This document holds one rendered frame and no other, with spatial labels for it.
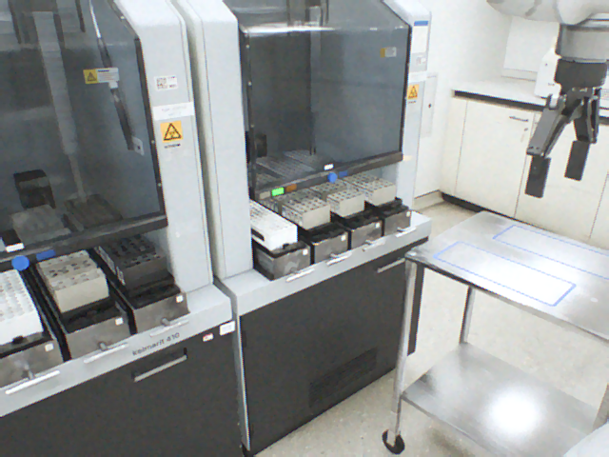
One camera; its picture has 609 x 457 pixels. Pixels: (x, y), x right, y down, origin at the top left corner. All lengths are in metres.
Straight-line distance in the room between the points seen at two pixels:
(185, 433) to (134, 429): 0.17
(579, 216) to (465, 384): 1.88
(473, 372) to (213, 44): 1.37
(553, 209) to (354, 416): 2.07
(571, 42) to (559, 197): 2.66
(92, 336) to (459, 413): 1.12
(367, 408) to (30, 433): 1.22
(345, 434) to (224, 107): 1.28
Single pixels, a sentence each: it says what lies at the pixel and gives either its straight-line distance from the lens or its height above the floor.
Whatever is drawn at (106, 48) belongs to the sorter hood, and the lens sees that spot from 1.16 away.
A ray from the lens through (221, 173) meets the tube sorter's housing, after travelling 1.33.
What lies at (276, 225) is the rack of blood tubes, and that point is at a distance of 1.48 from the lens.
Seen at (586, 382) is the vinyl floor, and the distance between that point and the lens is 2.47.
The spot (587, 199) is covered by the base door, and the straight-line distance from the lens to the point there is 3.42.
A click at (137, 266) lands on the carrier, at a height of 0.88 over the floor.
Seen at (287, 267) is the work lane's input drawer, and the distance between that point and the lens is 1.45.
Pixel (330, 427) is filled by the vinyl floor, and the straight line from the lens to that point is 2.01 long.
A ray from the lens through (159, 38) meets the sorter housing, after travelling 1.21.
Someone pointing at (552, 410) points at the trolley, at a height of 0.28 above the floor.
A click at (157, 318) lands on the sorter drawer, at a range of 1.31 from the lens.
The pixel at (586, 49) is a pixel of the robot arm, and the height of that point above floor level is 1.42.
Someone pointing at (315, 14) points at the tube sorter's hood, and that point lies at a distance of 1.50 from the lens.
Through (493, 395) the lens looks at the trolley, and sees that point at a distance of 1.83.
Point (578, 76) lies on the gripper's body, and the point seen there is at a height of 1.38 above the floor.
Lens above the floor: 1.49
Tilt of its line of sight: 27 degrees down
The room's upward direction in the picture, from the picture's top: straight up
